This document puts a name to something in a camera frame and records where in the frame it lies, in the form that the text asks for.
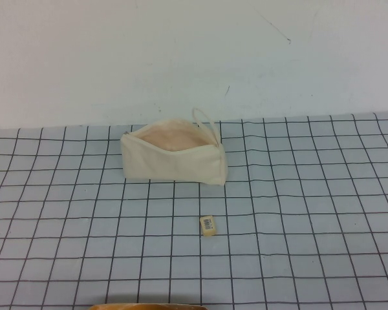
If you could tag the blue grid checked tablecloth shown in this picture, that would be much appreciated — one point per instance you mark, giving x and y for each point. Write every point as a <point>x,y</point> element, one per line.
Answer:
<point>84,245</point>

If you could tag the orange brown rounded object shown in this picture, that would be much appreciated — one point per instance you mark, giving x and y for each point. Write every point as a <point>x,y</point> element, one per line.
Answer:
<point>145,307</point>

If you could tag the small cream eraser with barcode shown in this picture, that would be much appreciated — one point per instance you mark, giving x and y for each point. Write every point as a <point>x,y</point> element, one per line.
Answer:
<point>207,227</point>

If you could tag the cream fabric pencil case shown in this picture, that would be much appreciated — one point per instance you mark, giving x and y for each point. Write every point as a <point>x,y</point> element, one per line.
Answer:
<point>168,168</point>

